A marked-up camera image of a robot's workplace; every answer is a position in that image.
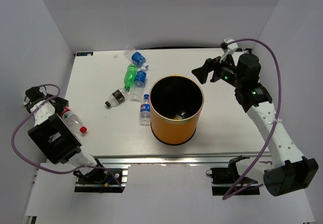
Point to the black label clear bottle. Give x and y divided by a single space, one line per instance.
117 97

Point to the red label clear bottle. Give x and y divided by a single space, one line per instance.
73 121

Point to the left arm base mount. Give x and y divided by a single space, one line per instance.
99 181

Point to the orange cylindrical bin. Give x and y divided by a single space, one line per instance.
169 95

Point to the blue label bottle top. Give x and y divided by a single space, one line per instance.
135 57

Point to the left blue table sticker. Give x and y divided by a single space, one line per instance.
84 54

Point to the small pepsi bottle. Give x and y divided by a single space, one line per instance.
145 114

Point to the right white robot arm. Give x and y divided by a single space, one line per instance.
290 170

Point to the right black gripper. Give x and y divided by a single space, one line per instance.
202 72

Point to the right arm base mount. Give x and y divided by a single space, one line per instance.
222 178

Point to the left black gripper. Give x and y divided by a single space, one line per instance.
60 104

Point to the blue label bottle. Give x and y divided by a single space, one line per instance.
135 57
136 92

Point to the aluminium table frame rail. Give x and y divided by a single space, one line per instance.
211 160

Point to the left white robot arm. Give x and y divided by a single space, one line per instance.
51 134

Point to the green plastic bottle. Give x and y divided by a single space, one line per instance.
130 76

